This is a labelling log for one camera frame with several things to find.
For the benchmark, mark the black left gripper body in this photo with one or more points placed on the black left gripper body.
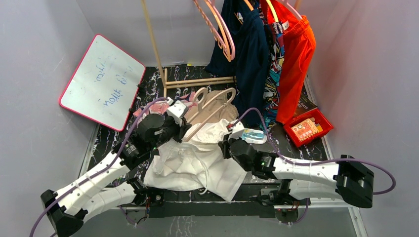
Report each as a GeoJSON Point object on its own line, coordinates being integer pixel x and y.
{"type": "Point", "coordinates": [171, 130]}

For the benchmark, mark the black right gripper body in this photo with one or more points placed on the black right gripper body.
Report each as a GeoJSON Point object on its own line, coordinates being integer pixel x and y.
{"type": "Point", "coordinates": [227, 153]}

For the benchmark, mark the white shorts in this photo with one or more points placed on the white shorts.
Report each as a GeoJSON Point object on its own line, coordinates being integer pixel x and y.
{"type": "Point", "coordinates": [198, 163]}

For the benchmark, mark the light wooden hanger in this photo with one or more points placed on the light wooden hanger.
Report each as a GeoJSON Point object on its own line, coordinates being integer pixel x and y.
{"type": "Point", "coordinates": [209, 104]}

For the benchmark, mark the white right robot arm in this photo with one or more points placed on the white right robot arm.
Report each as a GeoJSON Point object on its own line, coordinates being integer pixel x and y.
{"type": "Point", "coordinates": [346, 180]}

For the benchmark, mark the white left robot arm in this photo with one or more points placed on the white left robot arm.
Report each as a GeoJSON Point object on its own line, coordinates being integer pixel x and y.
{"type": "Point", "coordinates": [136, 148]}

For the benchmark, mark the pink shark print shorts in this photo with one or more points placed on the pink shark print shorts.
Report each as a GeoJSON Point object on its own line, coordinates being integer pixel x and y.
{"type": "Point", "coordinates": [161, 106]}

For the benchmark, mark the beige shorts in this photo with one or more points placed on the beige shorts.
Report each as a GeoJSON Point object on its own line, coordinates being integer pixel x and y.
{"type": "Point", "coordinates": [216, 109]}

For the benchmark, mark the pink and orange hanger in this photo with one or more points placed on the pink and orange hanger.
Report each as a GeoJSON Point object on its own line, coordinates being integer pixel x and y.
{"type": "Point", "coordinates": [222, 36]}

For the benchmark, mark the navy blue hanging shorts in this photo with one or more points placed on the navy blue hanging shorts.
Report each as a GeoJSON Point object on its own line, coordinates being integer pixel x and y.
{"type": "Point", "coordinates": [251, 62]}

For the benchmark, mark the orange hanging shorts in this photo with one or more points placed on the orange hanging shorts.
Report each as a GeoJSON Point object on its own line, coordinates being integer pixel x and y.
{"type": "Point", "coordinates": [299, 45]}

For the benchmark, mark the colourful print hanging shorts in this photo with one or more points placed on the colourful print hanging shorts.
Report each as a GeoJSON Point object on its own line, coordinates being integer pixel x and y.
{"type": "Point", "coordinates": [274, 36]}

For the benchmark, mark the red plastic bin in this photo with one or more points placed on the red plastic bin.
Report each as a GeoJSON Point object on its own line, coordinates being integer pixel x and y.
{"type": "Point", "coordinates": [307, 127]}

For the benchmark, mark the dark book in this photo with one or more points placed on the dark book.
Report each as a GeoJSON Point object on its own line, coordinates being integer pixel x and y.
{"type": "Point", "coordinates": [304, 104]}

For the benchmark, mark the pink framed whiteboard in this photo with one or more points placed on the pink framed whiteboard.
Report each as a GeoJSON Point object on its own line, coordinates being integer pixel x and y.
{"type": "Point", "coordinates": [104, 85]}

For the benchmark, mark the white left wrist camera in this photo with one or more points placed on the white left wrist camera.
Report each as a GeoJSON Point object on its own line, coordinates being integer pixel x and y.
{"type": "Point", "coordinates": [177, 111]}

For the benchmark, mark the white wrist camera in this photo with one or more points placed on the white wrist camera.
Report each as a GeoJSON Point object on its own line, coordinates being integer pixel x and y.
{"type": "Point", "coordinates": [177, 111]}
{"type": "Point", "coordinates": [236, 129]}

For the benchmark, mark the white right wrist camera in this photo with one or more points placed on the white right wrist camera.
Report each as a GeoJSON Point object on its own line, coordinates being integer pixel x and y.
{"type": "Point", "coordinates": [236, 129]}

